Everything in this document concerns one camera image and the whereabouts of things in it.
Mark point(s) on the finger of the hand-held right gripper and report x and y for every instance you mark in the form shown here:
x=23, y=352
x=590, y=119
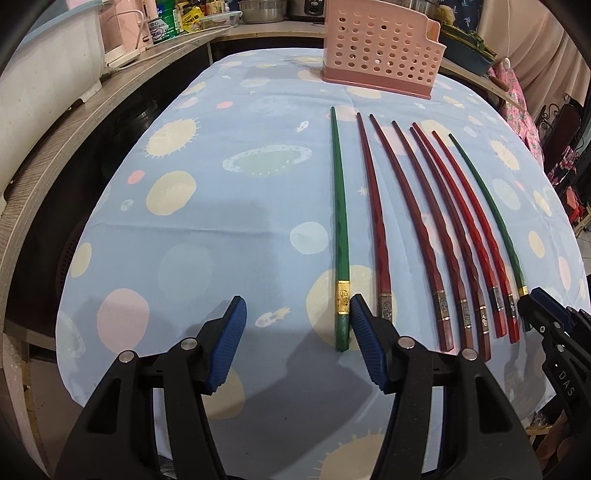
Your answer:
x=551, y=302
x=531, y=314

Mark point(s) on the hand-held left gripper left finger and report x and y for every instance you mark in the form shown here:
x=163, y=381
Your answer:
x=226, y=346

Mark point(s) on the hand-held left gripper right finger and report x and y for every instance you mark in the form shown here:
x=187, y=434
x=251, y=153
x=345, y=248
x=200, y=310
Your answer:
x=369, y=346

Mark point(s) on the green chopstick gold band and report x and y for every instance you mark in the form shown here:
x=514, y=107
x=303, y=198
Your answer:
x=522, y=290
x=339, y=207

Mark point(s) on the dark red chopstick silver band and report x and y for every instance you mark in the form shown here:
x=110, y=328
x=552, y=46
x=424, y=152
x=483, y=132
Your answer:
x=371, y=184
x=464, y=310
x=482, y=319
x=442, y=297

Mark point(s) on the pink perforated utensil holder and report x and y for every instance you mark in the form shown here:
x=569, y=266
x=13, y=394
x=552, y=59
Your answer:
x=369, y=46

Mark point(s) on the blue printed tablecloth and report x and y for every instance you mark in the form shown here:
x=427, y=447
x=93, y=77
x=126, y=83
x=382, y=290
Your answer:
x=207, y=207

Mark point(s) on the black ornate metal chair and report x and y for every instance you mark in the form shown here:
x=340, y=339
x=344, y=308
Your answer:
x=570, y=120

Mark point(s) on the pink pineapple print cloth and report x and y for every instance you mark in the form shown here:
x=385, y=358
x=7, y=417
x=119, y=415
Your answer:
x=519, y=106

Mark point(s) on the blue-grey bowl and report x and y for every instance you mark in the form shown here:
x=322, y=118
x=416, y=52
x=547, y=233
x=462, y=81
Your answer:
x=466, y=62

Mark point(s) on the beige curtain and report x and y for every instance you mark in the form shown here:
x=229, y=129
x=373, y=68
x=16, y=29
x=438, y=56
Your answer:
x=521, y=27

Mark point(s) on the navy palm print cloth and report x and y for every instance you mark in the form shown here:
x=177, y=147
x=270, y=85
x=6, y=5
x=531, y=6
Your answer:
x=464, y=11

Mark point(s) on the white power strip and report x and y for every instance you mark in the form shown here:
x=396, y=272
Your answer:
x=122, y=57

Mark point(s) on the brown loofah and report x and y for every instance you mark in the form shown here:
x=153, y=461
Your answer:
x=445, y=14

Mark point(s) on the green labelled can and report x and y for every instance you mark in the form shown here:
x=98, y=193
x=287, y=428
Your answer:
x=164, y=30

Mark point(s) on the steel steamer pot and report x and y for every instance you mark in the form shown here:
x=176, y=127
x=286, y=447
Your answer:
x=422, y=4

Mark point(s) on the clear food container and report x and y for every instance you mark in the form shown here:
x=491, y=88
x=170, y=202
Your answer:
x=221, y=21

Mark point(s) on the yellow packet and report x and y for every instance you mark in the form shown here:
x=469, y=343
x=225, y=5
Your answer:
x=191, y=19

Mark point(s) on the white tub with blue rim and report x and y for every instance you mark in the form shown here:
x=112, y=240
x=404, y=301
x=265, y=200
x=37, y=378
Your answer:
x=46, y=69

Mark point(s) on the steel bowl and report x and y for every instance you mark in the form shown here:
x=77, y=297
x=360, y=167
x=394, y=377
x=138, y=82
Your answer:
x=263, y=11

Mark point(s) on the pink plastic pitcher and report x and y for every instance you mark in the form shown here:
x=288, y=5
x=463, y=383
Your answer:
x=127, y=23

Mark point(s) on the steel rice cooker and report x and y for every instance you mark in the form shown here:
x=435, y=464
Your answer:
x=307, y=9

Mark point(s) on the white and green carton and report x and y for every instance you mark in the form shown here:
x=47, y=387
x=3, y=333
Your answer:
x=167, y=7

